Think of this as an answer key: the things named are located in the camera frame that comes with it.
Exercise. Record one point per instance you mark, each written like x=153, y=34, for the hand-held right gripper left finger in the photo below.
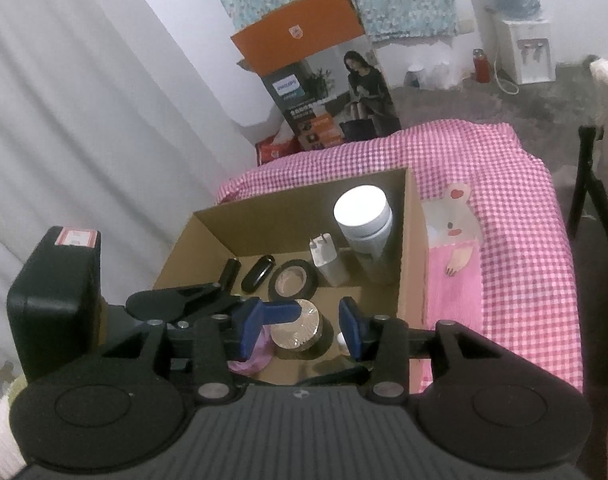
x=249, y=330

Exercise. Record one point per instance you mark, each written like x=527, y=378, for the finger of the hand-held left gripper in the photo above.
x=184, y=300
x=281, y=312

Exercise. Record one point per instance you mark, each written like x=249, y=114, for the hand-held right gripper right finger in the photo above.
x=351, y=330

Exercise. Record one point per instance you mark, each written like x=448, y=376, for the green dropper bottle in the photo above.
x=342, y=342

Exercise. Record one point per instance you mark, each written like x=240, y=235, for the gold lid jar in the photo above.
x=299, y=332

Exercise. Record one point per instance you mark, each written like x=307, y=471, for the purple plastic lid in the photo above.
x=256, y=362

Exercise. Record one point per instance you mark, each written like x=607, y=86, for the black tape roll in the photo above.
x=311, y=280

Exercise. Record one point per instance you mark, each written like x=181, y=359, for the glossy black oval case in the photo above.
x=256, y=275

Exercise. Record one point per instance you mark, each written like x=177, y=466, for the black flashlight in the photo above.
x=230, y=275

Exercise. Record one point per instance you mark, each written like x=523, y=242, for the brown cardboard box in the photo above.
x=209, y=240

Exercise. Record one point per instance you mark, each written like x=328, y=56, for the white charger plug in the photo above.
x=329, y=265

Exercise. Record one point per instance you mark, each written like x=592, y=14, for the white pill bottle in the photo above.
x=361, y=210

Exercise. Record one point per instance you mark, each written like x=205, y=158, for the small orange box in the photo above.
x=276, y=150

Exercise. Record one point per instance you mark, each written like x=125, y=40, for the pink checkered tablecloth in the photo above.
x=508, y=285

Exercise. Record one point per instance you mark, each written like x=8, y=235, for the white curtain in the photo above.
x=84, y=135

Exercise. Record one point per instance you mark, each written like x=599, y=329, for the small white container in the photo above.
x=439, y=75
x=414, y=77

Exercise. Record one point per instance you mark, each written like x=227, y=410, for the orange printed appliance box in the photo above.
x=304, y=30

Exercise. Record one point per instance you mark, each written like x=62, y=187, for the black chair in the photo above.
x=586, y=160

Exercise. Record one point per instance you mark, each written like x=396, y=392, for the red bottle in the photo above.
x=480, y=67

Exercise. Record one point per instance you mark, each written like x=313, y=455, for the white water dispenser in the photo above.
x=526, y=60

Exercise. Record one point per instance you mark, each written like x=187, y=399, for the blue patterned wall cloth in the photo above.
x=408, y=0

